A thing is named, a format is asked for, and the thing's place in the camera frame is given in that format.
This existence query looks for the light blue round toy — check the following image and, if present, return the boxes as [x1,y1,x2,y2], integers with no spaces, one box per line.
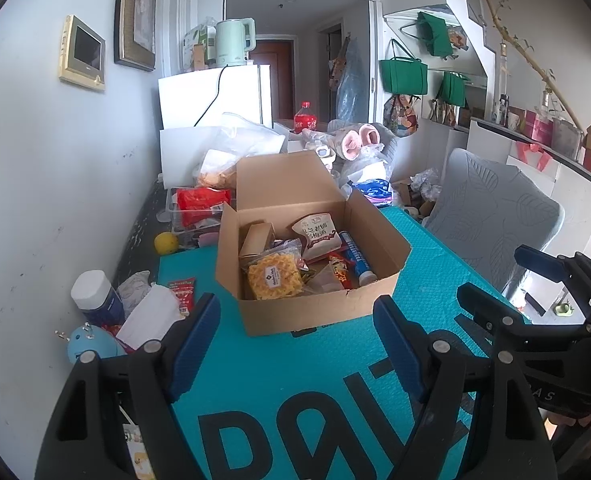
[66,324,126,366]

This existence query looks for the green electric kettle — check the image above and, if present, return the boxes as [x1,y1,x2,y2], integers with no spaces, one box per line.
[215,17,256,67]

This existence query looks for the brown door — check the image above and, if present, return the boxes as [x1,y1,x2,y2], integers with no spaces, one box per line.
[248,34,294,121]

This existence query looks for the wall intercom panel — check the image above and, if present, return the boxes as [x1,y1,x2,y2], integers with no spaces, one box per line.
[58,15,107,92]

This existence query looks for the yellow ball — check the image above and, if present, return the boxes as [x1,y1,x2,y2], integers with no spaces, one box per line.
[155,232,179,256]

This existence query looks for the pink gift box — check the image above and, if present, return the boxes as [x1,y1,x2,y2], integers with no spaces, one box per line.
[523,110,553,146]

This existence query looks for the blue and white packet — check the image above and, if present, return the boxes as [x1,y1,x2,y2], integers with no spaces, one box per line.
[360,177,393,206]

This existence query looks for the maroon and white snack packet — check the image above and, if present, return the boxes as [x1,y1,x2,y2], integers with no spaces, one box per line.
[290,212,343,261]

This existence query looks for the clear plastic snack packet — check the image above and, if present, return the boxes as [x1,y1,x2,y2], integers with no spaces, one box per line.
[305,265,346,296]

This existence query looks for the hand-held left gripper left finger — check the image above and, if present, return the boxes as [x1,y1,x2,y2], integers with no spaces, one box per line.
[35,292,222,480]

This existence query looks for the yellow waffle snack packet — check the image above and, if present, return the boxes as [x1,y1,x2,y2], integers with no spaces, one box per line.
[246,252,306,301]

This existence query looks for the framed picture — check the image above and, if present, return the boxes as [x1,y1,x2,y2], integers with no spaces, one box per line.
[114,0,157,72]

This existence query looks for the red candy packet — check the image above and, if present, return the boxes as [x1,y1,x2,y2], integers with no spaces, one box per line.
[328,252,356,291]

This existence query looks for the cola bottle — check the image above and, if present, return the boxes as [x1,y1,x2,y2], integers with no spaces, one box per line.
[294,101,319,133]

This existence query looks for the green carton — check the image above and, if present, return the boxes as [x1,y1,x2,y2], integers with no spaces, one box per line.
[182,22,218,73]

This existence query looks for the floral bag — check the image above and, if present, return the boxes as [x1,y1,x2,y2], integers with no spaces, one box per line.
[383,94,419,138]

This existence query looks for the red snack packet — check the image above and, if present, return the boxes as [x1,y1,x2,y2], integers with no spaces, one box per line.
[175,187,232,228]

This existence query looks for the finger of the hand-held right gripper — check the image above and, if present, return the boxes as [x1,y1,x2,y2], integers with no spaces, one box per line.
[456,282,591,361]
[514,244,591,311]

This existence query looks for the white paper sheet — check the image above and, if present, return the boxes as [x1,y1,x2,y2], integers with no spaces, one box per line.
[115,284,186,351]

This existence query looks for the grey chair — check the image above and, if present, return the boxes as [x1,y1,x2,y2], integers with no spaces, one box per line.
[422,147,565,306]

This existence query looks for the white foam board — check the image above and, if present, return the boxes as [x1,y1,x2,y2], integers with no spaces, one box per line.
[159,126,226,191]

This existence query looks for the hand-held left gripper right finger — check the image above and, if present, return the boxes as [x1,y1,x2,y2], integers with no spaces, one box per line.
[373,295,559,480]

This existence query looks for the blue tube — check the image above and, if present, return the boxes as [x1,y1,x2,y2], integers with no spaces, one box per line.
[339,231,377,283]

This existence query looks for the brown cardboard box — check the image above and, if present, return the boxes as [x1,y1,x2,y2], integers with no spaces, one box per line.
[215,151,412,337]

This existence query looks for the blue plastic bag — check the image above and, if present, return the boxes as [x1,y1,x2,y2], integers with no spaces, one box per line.
[336,37,369,121]

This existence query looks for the pink plush slippers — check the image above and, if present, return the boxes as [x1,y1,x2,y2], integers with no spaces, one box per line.
[303,122,383,161]

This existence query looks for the black power cable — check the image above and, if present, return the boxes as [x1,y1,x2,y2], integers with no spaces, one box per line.
[192,65,226,128]

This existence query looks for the red printed leaflet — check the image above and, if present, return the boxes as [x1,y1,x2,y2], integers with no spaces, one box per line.
[168,278,197,317]

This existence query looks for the teal mat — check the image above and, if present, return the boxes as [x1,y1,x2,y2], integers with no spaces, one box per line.
[158,205,531,480]

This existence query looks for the white refrigerator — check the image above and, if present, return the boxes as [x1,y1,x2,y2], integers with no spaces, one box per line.
[158,64,272,131]

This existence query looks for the crumpled white paper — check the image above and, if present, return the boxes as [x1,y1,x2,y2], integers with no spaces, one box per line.
[118,270,153,311]

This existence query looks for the small brown carton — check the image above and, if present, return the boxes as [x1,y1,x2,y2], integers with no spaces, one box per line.
[238,221,276,258]

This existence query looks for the clear plastic container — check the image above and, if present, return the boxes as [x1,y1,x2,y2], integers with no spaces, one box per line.
[168,187,236,251]

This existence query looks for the clear bag of chips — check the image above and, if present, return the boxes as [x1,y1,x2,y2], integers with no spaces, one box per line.
[192,112,287,191]

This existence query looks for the white-capped blue bottle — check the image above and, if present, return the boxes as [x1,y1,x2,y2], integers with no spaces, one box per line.
[70,270,126,326]

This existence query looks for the large green tote bag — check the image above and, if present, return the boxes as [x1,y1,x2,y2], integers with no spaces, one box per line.
[379,40,429,96]

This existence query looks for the bamboo branch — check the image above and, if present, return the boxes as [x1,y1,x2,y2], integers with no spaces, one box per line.
[475,0,591,211]

